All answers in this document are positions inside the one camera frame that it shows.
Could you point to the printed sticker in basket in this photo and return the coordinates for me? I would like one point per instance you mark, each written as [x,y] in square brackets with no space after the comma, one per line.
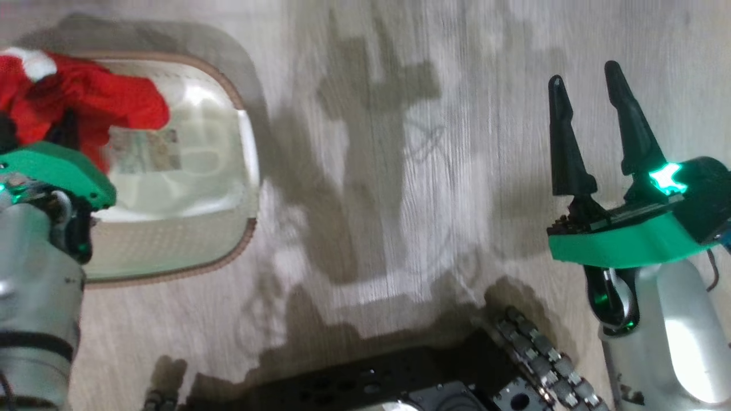
[145,151]

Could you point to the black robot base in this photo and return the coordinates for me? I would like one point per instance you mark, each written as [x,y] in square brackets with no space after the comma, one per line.
[354,382]

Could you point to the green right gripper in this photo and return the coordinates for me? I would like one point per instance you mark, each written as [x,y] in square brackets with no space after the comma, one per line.
[622,242]

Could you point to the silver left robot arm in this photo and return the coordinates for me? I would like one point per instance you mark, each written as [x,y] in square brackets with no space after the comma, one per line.
[34,308]

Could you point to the plain red garment white collar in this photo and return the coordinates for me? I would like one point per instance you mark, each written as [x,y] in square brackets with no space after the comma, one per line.
[103,97]

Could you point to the cream perforated laundry basket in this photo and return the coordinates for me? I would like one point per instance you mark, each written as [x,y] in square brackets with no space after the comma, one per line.
[194,217]

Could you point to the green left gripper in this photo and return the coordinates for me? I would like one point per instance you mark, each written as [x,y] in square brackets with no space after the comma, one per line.
[57,171]

